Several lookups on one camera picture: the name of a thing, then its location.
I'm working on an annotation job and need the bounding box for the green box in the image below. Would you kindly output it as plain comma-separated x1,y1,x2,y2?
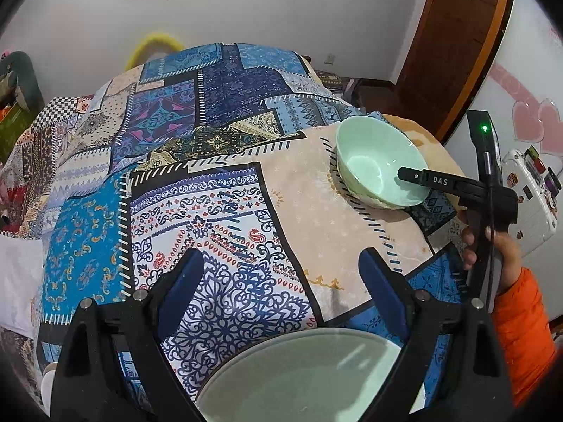
0,105,33,163

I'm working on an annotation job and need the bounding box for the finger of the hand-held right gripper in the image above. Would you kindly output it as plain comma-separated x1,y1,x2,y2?
398,166,467,194

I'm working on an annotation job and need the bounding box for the brown wooden door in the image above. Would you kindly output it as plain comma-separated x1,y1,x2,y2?
393,0,517,143

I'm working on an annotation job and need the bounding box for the person's right hand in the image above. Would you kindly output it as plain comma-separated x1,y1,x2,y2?
460,211,524,295

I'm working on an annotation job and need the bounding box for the mint green bowl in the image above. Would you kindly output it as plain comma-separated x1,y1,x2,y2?
335,115,431,210

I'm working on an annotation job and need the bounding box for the white suitcase with stickers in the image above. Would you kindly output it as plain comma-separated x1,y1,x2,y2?
500,145,563,256

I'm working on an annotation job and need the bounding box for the checkered patchwork blanket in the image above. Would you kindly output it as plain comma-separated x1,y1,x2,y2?
0,94,110,238

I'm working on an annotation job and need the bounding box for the white wardrobe with pink hearts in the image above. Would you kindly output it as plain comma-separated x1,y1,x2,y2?
442,0,563,273

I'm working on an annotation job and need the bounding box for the yellow hoop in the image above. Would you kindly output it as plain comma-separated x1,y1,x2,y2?
124,33,184,71

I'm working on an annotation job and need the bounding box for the white cloth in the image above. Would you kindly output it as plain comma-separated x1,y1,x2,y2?
0,233,47,339

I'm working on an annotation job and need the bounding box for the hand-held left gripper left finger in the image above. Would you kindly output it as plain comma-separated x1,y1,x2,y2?
50,248,207,422

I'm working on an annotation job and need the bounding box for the blue patchwork tablecloth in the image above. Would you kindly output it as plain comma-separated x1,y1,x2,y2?
37,43,473,409

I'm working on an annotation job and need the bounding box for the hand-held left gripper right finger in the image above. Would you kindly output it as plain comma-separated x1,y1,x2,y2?
357,247,515,422

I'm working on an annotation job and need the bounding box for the person's right forearm orange sleeve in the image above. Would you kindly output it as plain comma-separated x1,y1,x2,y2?
490,267,557,407

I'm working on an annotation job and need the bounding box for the large white plate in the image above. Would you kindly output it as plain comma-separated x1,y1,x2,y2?
195,327,426,422

